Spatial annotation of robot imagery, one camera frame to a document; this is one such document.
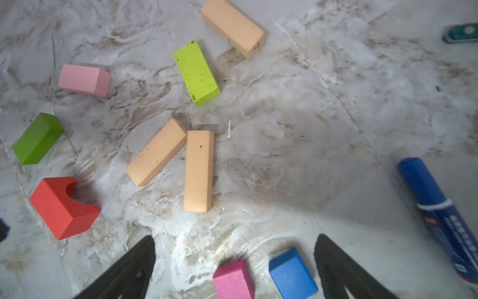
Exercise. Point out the red arch block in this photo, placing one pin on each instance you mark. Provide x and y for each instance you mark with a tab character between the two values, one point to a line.
64	216

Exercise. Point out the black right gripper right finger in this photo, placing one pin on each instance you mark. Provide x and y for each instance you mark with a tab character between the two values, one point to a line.
341	276

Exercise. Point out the natural wood block marked 31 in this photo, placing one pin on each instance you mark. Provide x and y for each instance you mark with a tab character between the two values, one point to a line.
157	153

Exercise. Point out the pink rectangular block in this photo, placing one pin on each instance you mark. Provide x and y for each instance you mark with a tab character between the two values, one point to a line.
85	80

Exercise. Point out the dark green rectangular block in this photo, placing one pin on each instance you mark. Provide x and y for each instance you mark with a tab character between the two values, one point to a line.
38	139

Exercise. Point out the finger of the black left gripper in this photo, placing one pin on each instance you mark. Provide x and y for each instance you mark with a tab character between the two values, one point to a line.
4	230

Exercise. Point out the blue cube block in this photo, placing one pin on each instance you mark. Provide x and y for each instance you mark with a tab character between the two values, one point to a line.
291	276

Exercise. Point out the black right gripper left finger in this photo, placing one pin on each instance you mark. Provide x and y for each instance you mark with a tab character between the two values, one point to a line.
129	277

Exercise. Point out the magenta cube block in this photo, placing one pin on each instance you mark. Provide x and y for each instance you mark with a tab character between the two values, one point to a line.
233	281

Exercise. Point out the natural wood block marked 58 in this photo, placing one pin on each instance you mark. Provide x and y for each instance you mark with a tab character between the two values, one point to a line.
232	25

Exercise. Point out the lime green rectangular block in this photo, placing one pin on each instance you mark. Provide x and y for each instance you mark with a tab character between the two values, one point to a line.
196	73

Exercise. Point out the blue white marker pen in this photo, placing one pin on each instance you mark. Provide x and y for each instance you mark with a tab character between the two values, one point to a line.
443	218

